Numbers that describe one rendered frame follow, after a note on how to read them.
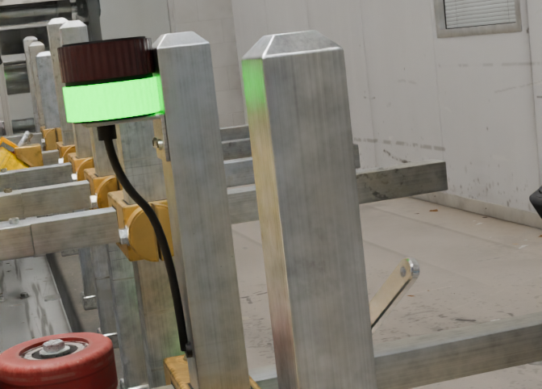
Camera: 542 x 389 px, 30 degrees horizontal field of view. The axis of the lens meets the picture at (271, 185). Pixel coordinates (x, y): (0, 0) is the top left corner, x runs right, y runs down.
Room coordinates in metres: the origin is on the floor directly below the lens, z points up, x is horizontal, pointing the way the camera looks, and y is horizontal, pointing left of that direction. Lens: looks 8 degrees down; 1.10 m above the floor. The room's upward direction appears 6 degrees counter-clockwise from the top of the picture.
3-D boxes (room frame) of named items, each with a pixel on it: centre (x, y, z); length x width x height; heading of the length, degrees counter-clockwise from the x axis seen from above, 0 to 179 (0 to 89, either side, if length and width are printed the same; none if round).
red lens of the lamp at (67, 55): (0.66, 0.10, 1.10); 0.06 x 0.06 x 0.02
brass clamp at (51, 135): (2.14, 0.44, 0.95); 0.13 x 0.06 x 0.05; 15
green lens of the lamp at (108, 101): (0.66, 0.10, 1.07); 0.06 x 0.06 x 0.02
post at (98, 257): (1.39, 0.24, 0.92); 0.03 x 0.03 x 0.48; 15
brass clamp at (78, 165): (1.41, 0.25, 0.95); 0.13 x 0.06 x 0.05; 15
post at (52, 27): (1.63, 0.31, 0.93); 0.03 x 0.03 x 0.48; 15
